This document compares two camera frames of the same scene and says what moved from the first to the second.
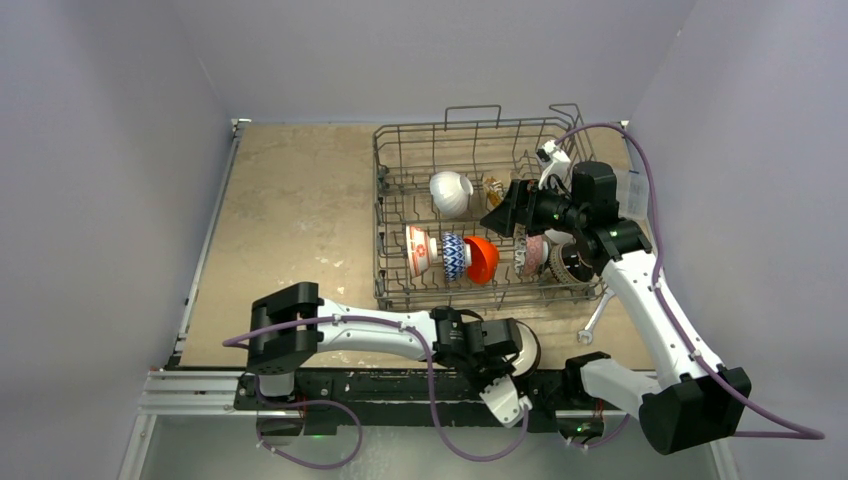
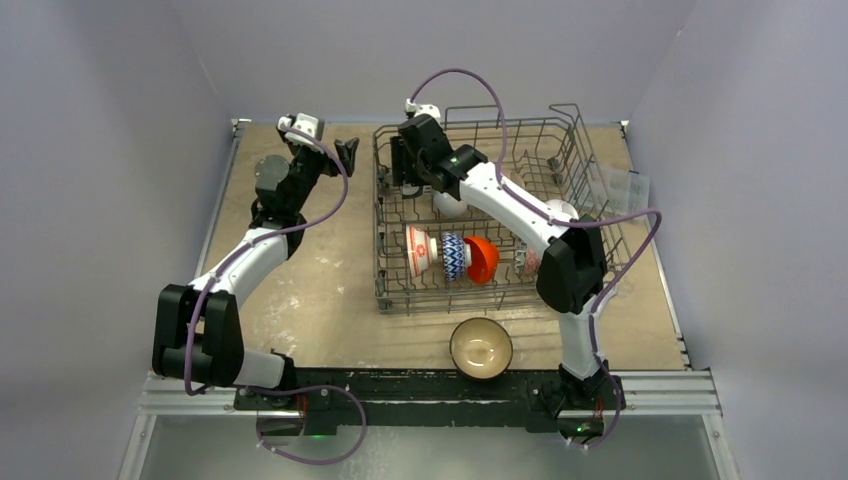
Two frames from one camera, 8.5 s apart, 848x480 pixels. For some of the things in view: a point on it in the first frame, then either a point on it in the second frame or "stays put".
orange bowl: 484,259 stays put
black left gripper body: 481,372 to 316,165
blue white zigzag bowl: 456,255 stays put
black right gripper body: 516,206 to 403,162
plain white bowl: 450,192 stays put
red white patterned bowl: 421,248 stays put
